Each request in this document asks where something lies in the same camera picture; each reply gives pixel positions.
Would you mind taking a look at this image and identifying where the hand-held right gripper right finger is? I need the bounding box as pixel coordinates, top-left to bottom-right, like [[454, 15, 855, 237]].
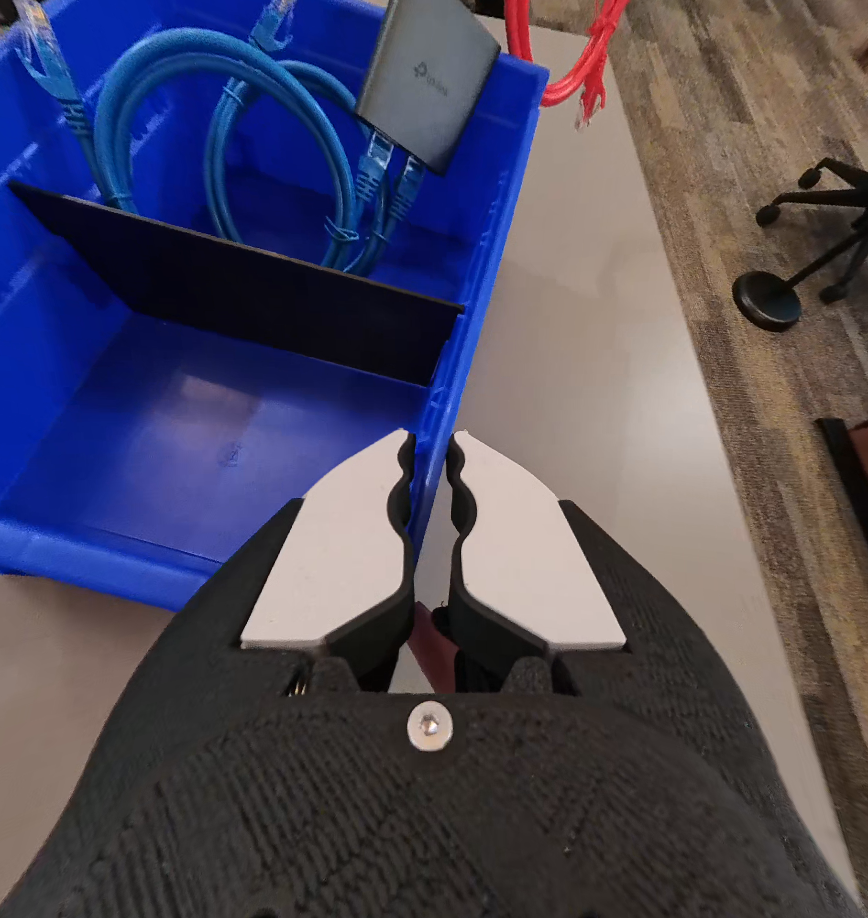
[[445, 429, 630, 686]]

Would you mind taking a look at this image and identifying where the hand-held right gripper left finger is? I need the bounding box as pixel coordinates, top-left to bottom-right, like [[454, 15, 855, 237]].
[[240, 429, 418, 691]]

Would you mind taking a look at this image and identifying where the blue plastic bin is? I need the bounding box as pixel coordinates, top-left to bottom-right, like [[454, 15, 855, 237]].
[[0, 0, 551, 612]]

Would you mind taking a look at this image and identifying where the red network cable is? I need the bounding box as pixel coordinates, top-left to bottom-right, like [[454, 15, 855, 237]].
[[503, 0, 633, 131]]

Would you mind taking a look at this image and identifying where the black bin divider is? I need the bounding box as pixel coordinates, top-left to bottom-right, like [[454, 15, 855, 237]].
[[8, 181, 468, 390]]

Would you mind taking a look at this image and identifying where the dark brown box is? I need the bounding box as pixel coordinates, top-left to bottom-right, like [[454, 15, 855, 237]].
[[814, 415, 868, 557]]

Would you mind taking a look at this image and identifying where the black round stand base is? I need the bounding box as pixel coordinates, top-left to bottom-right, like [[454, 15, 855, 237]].
[[732, 270, 805, 333]]

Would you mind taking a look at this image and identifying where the black office chair base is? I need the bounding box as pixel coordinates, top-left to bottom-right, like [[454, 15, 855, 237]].
[[755, 147, 868, 304]]

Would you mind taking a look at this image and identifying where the blue network cable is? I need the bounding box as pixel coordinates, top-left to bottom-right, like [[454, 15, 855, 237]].
[[206, 0, 426, 277], [12, 0, 393, 275]]

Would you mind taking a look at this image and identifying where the grey network switch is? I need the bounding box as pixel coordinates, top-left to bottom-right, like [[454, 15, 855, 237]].
[[352, 0, 504, 178]]

